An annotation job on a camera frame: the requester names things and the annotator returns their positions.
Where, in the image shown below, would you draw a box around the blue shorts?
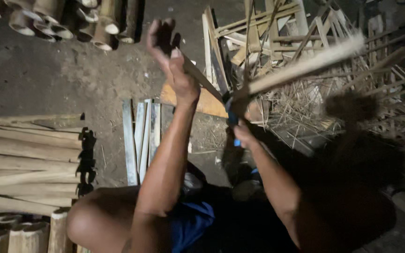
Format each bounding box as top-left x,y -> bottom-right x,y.
170,201 -> 216,253

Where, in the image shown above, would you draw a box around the orange wooden plank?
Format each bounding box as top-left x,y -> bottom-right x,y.
160,82 -> 263,122

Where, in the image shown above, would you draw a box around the thin flat bamboo strip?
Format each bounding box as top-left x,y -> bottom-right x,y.
134,102 -> 147,166
122,99 -> 139,186
148,103 -> 162,166
139,99 -> 153,184

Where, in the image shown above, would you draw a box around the stack of split bamboo slats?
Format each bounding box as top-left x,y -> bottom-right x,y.
0,113 -> 85,216

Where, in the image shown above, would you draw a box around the row of upright bamboo tubes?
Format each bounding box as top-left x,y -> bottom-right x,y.
0,207 -> 91,253

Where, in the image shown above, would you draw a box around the blue-handled machete knife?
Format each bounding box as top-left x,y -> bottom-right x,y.
181,53 -> 244,147

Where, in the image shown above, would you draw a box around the person's left hand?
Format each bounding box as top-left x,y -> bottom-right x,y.
146,18 -> 201,107

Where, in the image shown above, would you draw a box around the heap of bamboo scraps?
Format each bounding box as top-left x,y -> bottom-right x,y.
202,0 -> 405,159

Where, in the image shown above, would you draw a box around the person's bare knee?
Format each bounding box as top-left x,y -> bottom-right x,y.
66,186 -> 175,253

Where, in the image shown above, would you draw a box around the person's right hand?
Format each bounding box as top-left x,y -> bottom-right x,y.
232,119 -> 260,150

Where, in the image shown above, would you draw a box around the long pale bamboo stick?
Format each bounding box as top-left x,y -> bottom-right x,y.
228,32 -> 366,106

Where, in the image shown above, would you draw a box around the pile of cut bamboo tubes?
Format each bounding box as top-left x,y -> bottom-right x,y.
0,0 -> 144,52

